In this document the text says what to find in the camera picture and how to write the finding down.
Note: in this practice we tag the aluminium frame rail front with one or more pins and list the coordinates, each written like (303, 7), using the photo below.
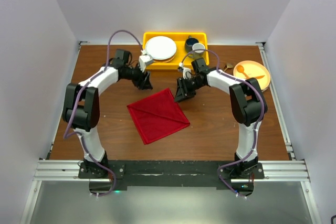
(273, 171)

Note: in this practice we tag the orange wooden spoon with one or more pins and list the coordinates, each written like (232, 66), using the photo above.
(241, 70)

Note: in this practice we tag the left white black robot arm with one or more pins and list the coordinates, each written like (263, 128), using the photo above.
(81, 108)

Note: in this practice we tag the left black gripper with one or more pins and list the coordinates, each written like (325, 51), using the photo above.
(141, 80)

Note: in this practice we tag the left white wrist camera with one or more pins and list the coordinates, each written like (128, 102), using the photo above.
(144, 60)

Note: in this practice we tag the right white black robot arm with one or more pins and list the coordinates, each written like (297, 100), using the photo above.
(247, 102)

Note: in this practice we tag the wooden plate under white plate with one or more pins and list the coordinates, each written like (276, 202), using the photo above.
(166, 60)

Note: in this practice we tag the yellow plastic bin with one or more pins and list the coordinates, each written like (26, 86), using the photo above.
(179, 38)

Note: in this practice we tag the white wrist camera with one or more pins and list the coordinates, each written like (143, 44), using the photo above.
(186, 72)
(144, 60)

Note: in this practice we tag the orange wooden plate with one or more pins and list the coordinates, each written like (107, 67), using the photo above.
(253, 68)

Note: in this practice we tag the aluminium frame rail right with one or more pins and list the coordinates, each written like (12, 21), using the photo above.
(286, 137)

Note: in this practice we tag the brass spoon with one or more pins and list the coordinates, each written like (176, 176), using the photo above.
(227, 67)

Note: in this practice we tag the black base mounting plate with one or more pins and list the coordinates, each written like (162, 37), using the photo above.
(222, 182)

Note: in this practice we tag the dark blue mug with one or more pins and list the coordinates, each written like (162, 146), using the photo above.
(188, 45)

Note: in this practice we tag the orange wooden knife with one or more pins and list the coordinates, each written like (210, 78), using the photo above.
(256, 77)

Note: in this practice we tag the grey white mug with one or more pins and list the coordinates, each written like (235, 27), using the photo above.
(197, 51)

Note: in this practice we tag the red cloth napkin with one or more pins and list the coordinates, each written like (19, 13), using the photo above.
(157, 116)

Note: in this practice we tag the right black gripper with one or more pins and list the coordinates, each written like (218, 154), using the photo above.
(180, 95)

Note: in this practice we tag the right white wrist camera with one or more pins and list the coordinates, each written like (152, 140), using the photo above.
(186, 72)

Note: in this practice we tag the aluminium frame rail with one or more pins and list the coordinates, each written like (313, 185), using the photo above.
(273, 171)
(286, 137)

